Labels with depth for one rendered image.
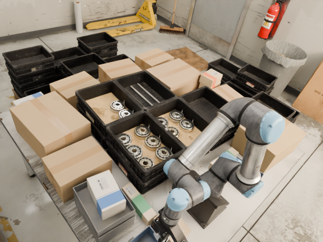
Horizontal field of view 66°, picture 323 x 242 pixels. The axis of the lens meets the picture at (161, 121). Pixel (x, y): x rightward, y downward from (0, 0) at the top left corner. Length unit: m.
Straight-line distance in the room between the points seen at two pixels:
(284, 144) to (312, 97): 2.23
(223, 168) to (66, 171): 0.82
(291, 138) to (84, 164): 1.35
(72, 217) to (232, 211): 0.89
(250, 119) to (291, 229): 1.74
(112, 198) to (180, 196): 0.42
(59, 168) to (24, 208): 0.99
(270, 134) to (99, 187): 0.81
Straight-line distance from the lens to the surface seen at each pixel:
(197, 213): 1.44
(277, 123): 1.02
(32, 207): 2.35
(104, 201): 1.26
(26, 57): 3.10
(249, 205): 1.66
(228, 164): 1.37
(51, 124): 1.61
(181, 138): 1.65
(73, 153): 1.48
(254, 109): 1.04
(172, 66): 2.22
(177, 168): 1.07
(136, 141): 1.58
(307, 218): 2.80
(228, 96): 2.10
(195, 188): 1.02
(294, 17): 4.14
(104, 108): 1.80
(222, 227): 1.53
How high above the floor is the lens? 1.99
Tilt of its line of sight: 42 degrees down
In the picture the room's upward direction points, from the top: 11 degrees clockwise
